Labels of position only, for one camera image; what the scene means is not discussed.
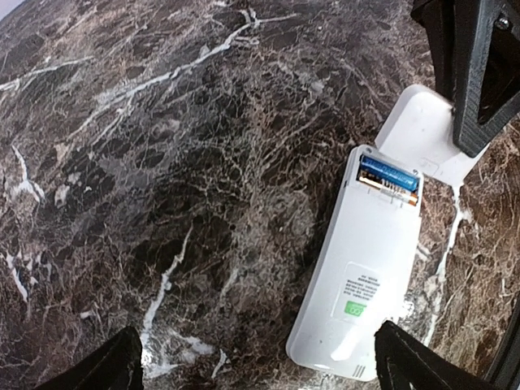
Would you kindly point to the white battery cover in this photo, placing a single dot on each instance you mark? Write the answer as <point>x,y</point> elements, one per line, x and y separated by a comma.
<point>419,133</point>

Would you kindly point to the blue AAA battery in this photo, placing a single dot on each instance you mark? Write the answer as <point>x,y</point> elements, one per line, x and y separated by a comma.
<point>389,173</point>

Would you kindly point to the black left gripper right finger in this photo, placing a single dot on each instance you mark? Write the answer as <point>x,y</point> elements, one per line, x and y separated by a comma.
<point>403,362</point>

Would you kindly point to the white remote control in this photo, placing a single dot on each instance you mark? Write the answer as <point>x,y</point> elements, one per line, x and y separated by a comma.
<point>360,278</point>

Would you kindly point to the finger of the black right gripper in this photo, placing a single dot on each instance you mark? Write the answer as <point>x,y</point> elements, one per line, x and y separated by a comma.
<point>475,52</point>

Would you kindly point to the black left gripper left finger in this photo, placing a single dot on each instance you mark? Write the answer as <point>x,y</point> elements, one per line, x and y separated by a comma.
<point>116,364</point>

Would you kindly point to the gold AAA battery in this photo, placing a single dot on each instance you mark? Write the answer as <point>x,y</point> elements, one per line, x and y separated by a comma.
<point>388,188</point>

